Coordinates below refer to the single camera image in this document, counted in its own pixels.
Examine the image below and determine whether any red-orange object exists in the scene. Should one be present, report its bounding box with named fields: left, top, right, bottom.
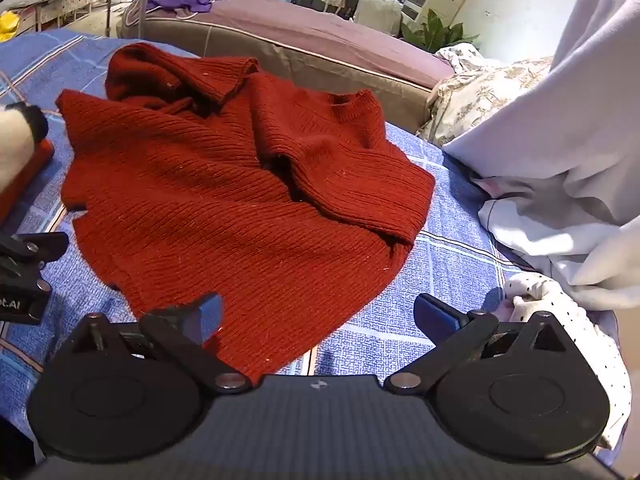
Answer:
left=0, top=139, right=55, bottom=222

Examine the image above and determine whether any white polka-dot cloth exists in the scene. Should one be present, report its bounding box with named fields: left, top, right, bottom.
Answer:
left=502, top=272, right=633, bottom=452

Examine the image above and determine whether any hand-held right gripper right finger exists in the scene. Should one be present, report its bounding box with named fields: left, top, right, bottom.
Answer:
left=384, top=293, right=570, bottom=394

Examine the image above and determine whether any red knitted sweater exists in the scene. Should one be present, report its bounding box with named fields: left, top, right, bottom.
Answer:
left=55, top=42, right=437, bottom=386

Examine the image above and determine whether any brown pillow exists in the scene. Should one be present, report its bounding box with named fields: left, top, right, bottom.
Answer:
left=117, top=0, right=457, bottom=135

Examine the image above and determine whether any black wristband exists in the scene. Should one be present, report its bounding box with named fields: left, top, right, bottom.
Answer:
left=4, top=102, right=50, bottom=142

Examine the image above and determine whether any pink cloth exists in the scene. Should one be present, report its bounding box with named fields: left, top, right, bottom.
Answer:
left=471, top=175, right=507, bottom=200

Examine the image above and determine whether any person's left forearm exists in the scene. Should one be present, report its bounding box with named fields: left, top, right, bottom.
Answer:
left=0, top=107, right=38, bottom=197

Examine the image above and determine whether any green potted plant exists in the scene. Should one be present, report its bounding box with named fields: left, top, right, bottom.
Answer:
left=400, top=8, right=481, bottom=54

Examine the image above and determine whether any beige floral quilt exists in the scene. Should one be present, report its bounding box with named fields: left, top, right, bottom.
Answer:
left=416, top=42, right=557, bottom=150

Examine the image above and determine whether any white sheet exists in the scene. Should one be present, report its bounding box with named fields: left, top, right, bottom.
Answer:
left=442, top=0, right=640, bottom=312

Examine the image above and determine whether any white cushion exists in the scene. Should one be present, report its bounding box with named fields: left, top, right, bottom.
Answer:
left=354, top=0, right=404, bottom=37

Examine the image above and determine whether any yellow object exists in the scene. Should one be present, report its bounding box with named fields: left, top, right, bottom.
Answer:
left=0, top=10, right=22, bottom=43

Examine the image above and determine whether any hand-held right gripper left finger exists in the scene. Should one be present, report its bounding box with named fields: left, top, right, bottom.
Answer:
left=70, top=292, right=253, bottom=395

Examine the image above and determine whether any blue checked bedsheet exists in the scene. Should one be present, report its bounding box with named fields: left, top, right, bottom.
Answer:
left=0, top=27, right=623, bottom=466

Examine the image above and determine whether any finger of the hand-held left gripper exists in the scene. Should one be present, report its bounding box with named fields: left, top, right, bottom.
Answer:
left=0, top=231, right=70, bottom=293

